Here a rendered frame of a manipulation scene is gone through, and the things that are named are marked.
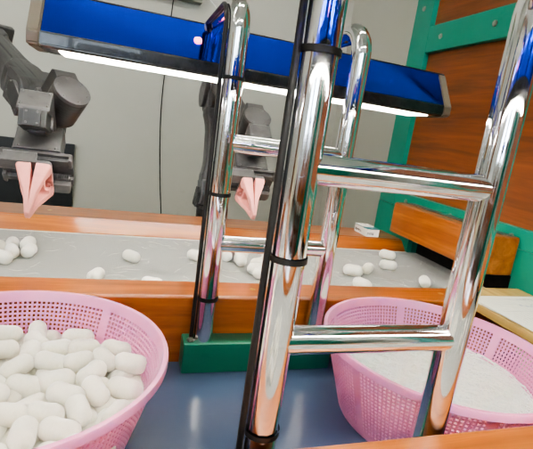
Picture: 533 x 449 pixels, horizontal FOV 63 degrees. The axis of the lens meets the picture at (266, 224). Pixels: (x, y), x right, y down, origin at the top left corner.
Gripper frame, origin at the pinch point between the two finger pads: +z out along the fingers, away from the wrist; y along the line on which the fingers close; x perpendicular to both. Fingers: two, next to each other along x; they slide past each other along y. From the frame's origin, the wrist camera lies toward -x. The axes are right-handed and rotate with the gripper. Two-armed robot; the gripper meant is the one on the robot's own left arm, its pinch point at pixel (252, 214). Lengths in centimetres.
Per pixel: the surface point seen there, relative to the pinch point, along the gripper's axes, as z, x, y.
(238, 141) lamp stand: 14.7, -31.5, -12.3
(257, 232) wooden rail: -2.6, 9.7, 4.0
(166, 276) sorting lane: 16.9, -4.2, -17.1
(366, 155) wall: -127, 94, 113
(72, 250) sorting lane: 8.4, 2.9, -31.6
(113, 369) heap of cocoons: 36.0, -19.2, -23.9
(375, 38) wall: -181, 50, 112
